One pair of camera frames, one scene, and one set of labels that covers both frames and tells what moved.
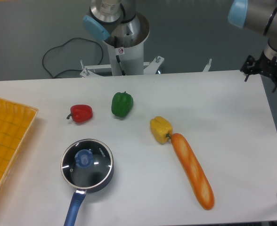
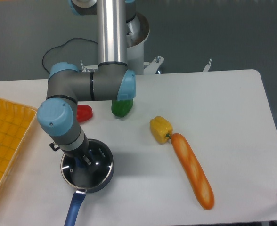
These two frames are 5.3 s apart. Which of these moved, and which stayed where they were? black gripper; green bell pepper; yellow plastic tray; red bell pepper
Moved: black gripper
Stayed: yellow plastic tray; green bell pepper; red bell pepper
